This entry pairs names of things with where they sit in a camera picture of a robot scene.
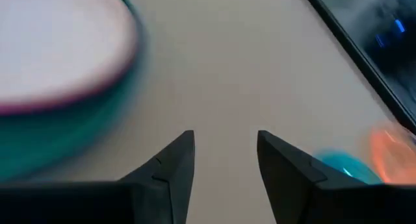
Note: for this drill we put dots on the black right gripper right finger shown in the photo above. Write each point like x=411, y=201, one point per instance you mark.
x=292, y=191

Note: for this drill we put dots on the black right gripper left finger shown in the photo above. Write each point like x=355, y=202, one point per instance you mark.
x=156, y=198

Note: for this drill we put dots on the green transparent plastic plate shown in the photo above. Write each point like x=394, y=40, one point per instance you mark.
x=347, y=167

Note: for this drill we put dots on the pink transparent plastic plate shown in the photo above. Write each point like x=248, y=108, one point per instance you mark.
x=393, y=156

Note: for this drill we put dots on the large teal plastic plate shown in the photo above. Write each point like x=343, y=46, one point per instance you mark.
x=65, y=139

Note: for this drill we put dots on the large grey plastic plate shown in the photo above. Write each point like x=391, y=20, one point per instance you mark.
x=58, y=45

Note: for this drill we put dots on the black table frame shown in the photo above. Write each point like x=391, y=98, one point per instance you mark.
x=357, y=51

